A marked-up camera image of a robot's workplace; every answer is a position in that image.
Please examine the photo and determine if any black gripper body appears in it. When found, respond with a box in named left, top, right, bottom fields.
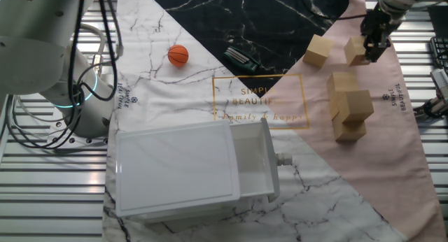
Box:
left=360, top=8, right=392, bottom=47

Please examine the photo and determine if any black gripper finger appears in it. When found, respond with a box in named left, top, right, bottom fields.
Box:
left=372, top=38, right=391, bottom=64
left=363, top=38, right=376, bottom=62

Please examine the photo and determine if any black keyboard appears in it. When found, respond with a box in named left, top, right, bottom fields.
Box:
left=429, top=36, right=448, bottom=71

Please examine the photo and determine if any small gray clamped device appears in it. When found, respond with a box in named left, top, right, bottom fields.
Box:
left=414, top=69, right=448, bottom=119

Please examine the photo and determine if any green holder with silver bits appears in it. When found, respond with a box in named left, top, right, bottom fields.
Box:
left=223, top=45, right=262, bottom=74

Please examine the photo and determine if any marble pink black cloth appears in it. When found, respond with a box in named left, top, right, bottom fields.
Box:
left=101, top=0, right=448, bottom=242

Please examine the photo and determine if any white plastic drawer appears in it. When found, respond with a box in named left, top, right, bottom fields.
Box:
left=229, top=118, right=293, bottom=204

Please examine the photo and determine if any small orange basketball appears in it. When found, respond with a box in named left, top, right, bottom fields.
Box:
left=167, top=44, right=190, bottom=68

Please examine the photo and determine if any white plastic drawer cabinet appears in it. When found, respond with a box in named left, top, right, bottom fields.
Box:
left=114, top=120, right=242, bottom=224

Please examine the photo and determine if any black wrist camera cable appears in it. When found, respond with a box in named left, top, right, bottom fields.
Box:
left=300, top=0, right=368, bottom=22

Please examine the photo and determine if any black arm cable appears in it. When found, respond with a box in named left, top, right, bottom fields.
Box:
left=5, top=0, right=124, bottom=152

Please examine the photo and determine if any gray robot cable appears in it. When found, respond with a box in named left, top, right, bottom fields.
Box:
left=71, top=23, right=106, bottom=77

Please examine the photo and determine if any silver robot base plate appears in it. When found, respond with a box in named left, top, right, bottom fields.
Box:
left=47, top=122, right=110, bottom=145

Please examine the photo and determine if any white cable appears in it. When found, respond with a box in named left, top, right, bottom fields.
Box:
left=2, top=94, right=71, bottom=152

